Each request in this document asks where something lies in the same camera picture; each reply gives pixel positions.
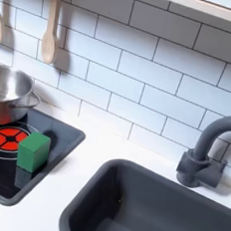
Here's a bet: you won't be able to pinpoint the green block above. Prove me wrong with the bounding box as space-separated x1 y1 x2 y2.
15 129 53 175

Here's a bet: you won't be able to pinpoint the black stove top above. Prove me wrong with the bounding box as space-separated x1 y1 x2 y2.
0 105 89 214

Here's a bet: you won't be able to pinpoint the grey tap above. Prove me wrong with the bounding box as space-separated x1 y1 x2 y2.
173 109 231 192

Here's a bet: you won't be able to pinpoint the wooden spoon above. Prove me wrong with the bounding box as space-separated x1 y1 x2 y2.
39 0 64 66

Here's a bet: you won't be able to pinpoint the grey sink basin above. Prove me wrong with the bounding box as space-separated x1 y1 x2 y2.
58 152 231 231

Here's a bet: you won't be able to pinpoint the steel pot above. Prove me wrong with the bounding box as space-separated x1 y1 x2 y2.
0 64 45 131

